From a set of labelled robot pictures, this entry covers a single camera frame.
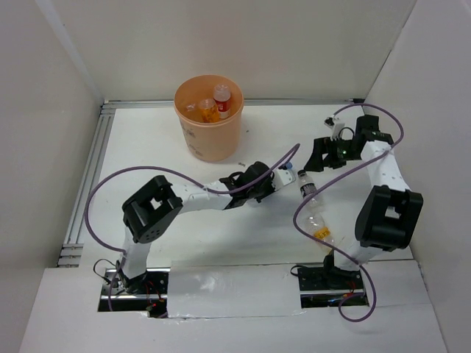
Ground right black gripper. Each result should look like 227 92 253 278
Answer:
304 135 361 172

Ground white tape sheet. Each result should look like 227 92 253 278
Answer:
167 263 305 319

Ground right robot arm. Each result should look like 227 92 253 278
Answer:
298 115 423 288

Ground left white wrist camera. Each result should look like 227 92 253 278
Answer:
272 168 296 191

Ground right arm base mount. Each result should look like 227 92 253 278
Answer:
290 265 369 309

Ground red label water bottle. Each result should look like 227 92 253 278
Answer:
213 84 231 120

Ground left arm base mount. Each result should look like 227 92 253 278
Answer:
110 268 170 318

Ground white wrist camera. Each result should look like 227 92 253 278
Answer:
272 168 296 191
324 115 345 140

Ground small orange bottle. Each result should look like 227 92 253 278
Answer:
198 99 220 124

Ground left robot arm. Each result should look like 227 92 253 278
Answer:
117 162 292 293

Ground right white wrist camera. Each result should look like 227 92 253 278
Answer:
324 115 345 140

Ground orange plastic bin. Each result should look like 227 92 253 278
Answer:
174 74 244 162

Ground black label clear bottle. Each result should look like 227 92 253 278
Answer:
297 169 325 213

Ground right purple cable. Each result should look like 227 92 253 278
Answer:
293 104 406 323

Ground yellow label clear bottle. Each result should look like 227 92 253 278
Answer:
303 214 335 246

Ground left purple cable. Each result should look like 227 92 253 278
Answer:
84 143 302 313

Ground purple cable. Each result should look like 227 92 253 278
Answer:
84 143 302 313
293 104 406 323

